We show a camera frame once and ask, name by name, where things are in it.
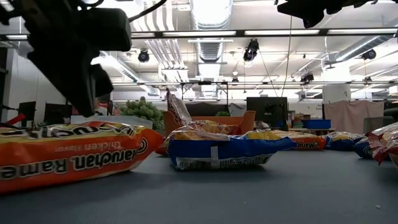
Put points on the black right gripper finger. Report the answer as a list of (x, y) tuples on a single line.
[(308, 12)]

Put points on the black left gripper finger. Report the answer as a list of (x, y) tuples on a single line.
[(102, 84), (84, 96)]

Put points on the orange Maruchan ramen pack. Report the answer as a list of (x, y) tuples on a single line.
[(308, 143), (77, 158)]

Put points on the snack packets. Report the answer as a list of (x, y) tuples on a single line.
[(178, 109)]

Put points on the red Maruchan ramen pack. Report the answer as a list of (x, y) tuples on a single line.
[(214, 127), (385, 143)]

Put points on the person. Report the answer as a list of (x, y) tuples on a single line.
[(103, 111)]

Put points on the translucent clear plastic bin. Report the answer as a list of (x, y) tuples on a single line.
[(124, 121)]

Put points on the artificial green plant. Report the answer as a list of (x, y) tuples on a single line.
[(140, 110)]

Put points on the black ceiling spotlight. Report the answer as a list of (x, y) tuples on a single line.
[(143, 56), (250, 51), (369, 54), (307, 77)]

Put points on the small black monitor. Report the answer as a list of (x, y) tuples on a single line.
[(26, 110)]

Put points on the large black monitor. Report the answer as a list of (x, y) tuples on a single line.
[(267, 110)]

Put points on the beige hanging cloth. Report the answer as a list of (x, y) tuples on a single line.
[(354, 115)]

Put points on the blue storage crate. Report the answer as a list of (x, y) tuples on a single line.
[(317, 124)]

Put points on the orange plastic bin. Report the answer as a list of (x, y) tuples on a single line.
[(245, 123)]

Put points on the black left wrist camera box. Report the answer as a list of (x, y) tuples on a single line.
[(107, 29)]

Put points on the black overhead frame bar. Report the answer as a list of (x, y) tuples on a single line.
[(158, 34)]

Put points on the corrugated silver ventilation duct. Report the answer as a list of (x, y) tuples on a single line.
[(211, 18)]

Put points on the black metal rack frame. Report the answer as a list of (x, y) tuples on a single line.
[(205, 83)]

